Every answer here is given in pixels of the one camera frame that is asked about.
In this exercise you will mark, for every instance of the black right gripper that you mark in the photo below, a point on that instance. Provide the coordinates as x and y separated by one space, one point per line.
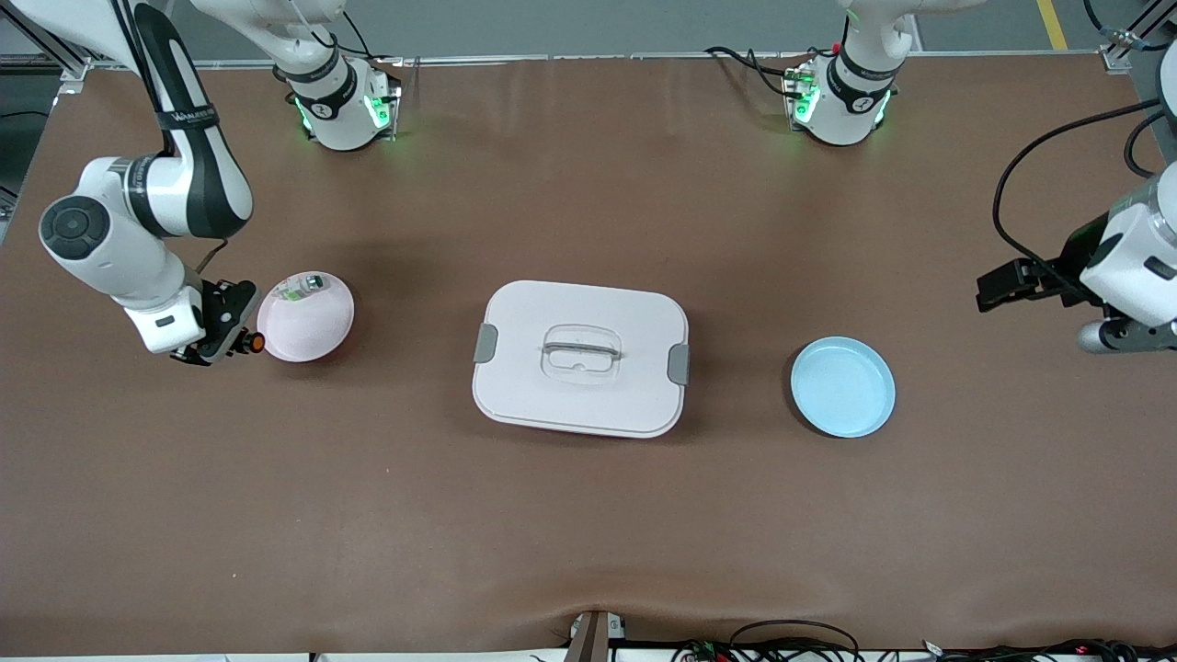
223 301

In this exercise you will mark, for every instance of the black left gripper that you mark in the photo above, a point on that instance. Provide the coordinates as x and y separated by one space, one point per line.
1069 265

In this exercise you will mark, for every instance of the orange push button switch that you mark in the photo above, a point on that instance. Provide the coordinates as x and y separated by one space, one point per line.
256 343

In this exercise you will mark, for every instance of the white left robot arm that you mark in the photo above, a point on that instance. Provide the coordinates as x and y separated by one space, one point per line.
851 101

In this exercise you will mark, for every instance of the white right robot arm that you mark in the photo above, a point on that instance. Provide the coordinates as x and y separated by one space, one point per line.
101 248

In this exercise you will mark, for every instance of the pink round plate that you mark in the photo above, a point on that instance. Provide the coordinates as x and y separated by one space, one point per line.
308 326

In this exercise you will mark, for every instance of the light blue round plate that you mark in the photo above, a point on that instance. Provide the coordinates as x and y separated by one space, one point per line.
841 386

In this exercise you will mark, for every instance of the grey box latch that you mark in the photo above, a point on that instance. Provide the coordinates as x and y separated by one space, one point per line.
485 343
679 364

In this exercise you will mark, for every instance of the white lidded storage box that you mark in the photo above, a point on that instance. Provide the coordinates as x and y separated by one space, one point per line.
579 405

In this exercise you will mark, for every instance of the green push button switch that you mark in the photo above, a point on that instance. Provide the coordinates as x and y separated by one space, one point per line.
302 289

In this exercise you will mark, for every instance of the brown camera mount bracket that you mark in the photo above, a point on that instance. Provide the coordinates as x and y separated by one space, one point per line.
588 639

